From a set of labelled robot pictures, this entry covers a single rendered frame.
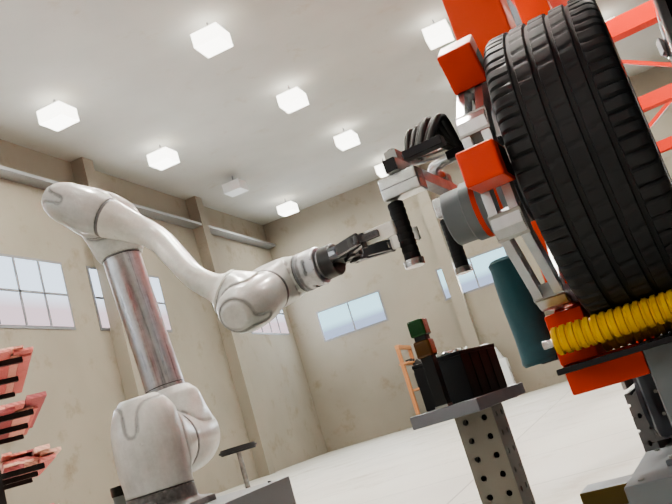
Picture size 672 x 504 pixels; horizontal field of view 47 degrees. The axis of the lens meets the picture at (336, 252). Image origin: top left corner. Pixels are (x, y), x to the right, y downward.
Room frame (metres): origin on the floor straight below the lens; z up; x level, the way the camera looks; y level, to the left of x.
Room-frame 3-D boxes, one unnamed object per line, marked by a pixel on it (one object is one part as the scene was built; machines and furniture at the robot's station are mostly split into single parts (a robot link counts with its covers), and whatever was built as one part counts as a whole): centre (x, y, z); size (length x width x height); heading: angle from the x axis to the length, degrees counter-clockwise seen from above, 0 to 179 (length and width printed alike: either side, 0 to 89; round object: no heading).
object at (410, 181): (1.62, -0.18, 0.93); 0.09 x 0.05 x 0.05; 66
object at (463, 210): (1.72, -0.37, 0.85); 0.21 x 0.14 x 0.14; 66
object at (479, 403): (2.02, -0.22, 0.44); 0.43 x 0.17 x 0.03; 156
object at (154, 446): (1.80, 0.53, 0.57); 0.18 x 0.16 x 0.22; 172
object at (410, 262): (1.63, -0.15, 0.83); 0.04 x 0.04 x 0.16
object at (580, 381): (1.68, -0.47, 0.48); 0.16 x 0.12 x 0.17; 66
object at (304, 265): (1.73, 0.06, 0.83); 0.09 x 0.06 x 0.09; 156
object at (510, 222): (1.69, -0.44, 0.85); 0.54 x 0.07 x 0.54; 156
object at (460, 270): (1.94, -0.29, 0.83); 0.04 x 0.04 x 0.16
